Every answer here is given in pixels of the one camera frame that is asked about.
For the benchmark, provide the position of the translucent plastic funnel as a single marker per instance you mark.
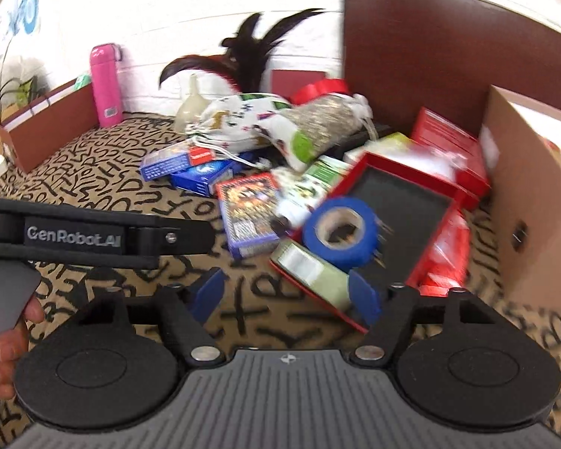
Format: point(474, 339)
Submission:
point(191, 107)

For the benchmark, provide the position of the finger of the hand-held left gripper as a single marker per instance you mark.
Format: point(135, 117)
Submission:
point(187, 237)

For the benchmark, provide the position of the dark red feather bunch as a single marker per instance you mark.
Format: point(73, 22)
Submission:
point(250, 51)

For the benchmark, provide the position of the blue tape roll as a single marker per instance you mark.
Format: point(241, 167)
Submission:
point(318, 243)

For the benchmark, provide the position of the yellow-green packet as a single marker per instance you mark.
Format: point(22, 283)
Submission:
point(383, 147)

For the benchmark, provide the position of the pink thermos bottle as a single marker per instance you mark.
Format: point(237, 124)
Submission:
point(106, 89)

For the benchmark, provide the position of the seed jar with red lid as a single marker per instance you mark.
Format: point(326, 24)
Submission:
point(327, 117)

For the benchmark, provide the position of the brown wooden board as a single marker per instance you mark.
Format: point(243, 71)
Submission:
point(425, 56)

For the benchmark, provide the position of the red cardboard box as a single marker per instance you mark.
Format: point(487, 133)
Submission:
point(439, 135)

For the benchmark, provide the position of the letter-print tablecloth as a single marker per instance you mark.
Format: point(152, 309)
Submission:
point(121, 187)

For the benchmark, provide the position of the red foil packet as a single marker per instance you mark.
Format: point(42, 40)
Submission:
point(444, 252)

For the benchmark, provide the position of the brown cardboard shoebox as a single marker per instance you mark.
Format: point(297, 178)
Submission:
point(528, 206)

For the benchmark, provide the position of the colourful printed card box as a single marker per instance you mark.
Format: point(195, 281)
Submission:
point(247, 210)

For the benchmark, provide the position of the green and white tube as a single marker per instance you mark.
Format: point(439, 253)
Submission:
point(308, 187)

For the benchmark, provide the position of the small green box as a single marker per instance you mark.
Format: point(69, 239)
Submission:
point(318, 276)

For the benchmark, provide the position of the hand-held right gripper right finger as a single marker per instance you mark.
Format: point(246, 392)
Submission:
point(364, 299)

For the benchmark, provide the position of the blue card box red stripe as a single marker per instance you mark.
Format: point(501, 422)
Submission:
point(168, 164)

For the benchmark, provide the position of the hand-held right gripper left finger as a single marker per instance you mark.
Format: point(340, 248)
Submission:
point(208, 294)

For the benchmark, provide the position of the red tray box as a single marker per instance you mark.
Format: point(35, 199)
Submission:
point(402, 206)

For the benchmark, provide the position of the green packet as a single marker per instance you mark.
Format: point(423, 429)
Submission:
point(82, 82)

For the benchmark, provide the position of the person's left hand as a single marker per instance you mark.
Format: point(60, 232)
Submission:
point(9, 344)

